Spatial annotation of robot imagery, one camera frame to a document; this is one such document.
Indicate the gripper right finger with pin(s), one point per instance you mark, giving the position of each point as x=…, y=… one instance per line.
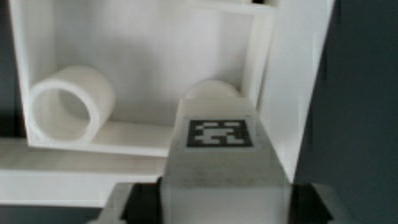
x=318, y=207

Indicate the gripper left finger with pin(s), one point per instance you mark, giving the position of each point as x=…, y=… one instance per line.
x=134, y=206

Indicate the white chair leg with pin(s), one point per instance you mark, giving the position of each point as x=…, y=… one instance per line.
x=225, y=184

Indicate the white chair seat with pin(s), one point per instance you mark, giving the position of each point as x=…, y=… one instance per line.
x=161, y=44

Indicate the white front fence bar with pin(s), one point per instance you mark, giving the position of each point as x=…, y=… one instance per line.
x=67, y=178

